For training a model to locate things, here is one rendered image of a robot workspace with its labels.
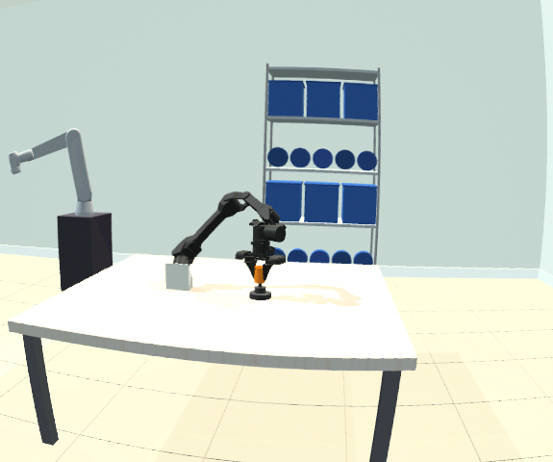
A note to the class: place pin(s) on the orange knob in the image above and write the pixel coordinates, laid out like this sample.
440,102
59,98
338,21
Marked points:
258,275

